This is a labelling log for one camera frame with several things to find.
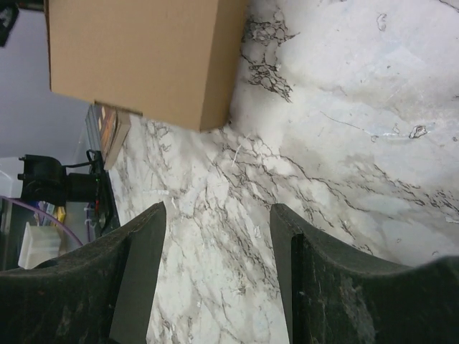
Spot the cardboard box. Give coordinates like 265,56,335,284
44,0,248,131

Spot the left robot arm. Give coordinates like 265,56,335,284
1,65,119,234

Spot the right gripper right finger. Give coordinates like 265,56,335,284
270,204,458,343

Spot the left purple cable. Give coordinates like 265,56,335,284
0,195,98,250

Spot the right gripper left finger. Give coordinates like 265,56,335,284
1,203,166,343

